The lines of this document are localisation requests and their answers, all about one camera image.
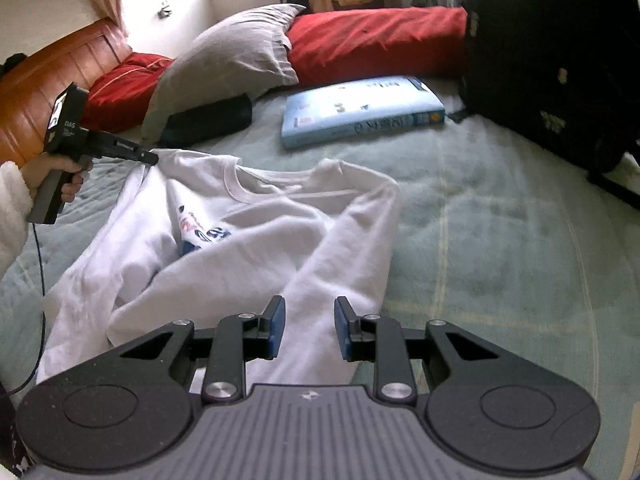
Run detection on white printed sweatshirt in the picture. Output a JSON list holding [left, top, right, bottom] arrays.
[[37, 150, 400, 385]]

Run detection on person's left hand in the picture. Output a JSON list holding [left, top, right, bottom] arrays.
[[20, 153, 92, 205]]

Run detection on wooden headboard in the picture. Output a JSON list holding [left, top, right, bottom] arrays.
[[0, 18, 131, 166]]

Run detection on red pillow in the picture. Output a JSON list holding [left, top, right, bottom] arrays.
[[80, 52, 174, 134]]

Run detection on black folded cloth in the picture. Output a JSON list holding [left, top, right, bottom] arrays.
[[156, 94, 253, 148]]

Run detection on green quilted bed cover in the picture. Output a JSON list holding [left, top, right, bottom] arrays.
[[0, 77, 640, 480]]

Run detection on grey pillow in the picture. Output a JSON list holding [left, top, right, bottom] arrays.
[[141, 3, 305, 144]]

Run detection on light blue book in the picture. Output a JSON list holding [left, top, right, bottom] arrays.
[[281, 76, 446, 148]]

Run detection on red blanket roll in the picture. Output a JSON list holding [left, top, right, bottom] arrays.
[[286, 6, 468, 87]]

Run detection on black backpack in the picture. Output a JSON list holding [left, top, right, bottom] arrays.
[[460, 0, 639, 206]]

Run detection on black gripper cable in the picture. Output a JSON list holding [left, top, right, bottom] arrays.
[[0, 221, 48, 401]]

